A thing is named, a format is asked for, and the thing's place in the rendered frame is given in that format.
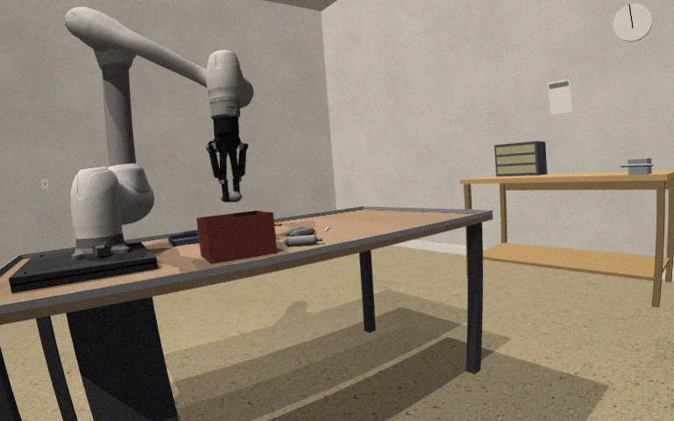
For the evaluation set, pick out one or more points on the red open box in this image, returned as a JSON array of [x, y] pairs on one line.
[[236, 236]]

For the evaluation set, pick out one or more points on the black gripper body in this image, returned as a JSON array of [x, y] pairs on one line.
[[226, 129]]

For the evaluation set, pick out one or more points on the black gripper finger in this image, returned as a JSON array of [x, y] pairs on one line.
[[237, 164], [222, 172]]

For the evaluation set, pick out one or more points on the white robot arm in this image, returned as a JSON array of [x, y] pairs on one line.
[[100, 204]]

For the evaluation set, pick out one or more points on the dark table edge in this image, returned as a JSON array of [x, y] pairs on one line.
[[181, 277]]

